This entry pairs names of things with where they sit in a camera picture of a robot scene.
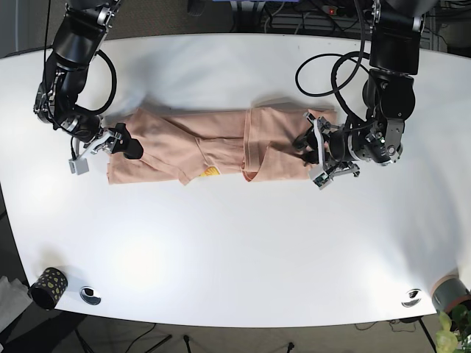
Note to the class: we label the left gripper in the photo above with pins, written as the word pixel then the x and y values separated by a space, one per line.
pixel 329 142

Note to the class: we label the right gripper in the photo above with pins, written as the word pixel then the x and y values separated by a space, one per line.
pixel 111 140

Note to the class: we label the salmon pink T-shirt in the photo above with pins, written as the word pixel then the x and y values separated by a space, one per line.
pixel 257 143

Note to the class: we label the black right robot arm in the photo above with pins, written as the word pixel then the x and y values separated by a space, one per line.
pixel 76 43

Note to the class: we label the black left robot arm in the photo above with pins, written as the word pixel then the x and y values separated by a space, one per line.
pixel 388 92

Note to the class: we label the left silver table grommet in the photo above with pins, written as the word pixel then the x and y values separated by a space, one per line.
pixel 90 296

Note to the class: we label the silver table grommet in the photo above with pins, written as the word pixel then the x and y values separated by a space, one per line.
pixel 90 296
pixel 411 298

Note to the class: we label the black dotted cup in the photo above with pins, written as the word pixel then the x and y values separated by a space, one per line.
pixel 48 289

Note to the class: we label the right silver table grommet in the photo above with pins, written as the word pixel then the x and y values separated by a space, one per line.
pixel 411 298

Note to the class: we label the grey plant pot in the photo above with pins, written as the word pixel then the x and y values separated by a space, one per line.
pixel 448 293

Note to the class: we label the green potted plant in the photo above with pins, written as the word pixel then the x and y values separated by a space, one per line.
pixel 454 335

